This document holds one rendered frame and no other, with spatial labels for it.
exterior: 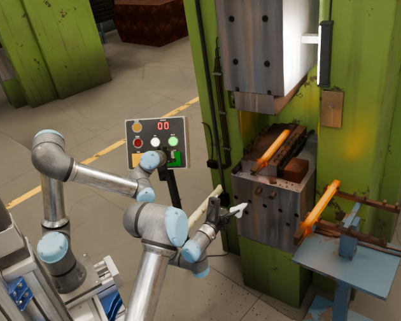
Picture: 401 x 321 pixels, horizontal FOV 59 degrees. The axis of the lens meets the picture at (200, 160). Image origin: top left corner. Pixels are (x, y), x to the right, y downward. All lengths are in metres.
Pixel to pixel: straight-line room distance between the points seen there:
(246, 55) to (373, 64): 0.50
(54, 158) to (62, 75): 4.92
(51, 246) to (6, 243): 0.40
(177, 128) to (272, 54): 0.66
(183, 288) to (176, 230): 1.49
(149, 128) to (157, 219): 0.91
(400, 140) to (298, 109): 0.56
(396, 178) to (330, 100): 0.85
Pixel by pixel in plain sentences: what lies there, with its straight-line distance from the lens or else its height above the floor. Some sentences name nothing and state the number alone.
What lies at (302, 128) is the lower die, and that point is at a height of 0.99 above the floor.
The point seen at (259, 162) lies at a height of 1.01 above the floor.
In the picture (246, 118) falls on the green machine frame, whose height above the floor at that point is 1.11.
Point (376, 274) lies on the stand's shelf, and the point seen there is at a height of 0.70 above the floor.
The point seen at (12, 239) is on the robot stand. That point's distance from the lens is 1.21.
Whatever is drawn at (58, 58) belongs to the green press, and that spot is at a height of 0.62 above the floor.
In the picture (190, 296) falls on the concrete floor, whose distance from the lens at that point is 2.53.
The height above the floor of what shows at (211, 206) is 1.06.
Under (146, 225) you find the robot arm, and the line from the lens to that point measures 1.15.
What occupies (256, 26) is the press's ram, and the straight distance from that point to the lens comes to 1.54.
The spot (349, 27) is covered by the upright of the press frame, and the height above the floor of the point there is 1.62.
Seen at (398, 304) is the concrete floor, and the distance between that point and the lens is 2.56.
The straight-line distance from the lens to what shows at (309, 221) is 1.53.
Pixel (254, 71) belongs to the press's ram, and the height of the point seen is 1.47.
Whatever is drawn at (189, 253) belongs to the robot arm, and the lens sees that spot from 1.39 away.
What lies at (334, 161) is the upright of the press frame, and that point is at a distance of 1.84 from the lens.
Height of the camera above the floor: 2.02
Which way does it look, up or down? 33 degrees down
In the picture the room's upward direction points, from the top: 10 degrees counter-clockwise
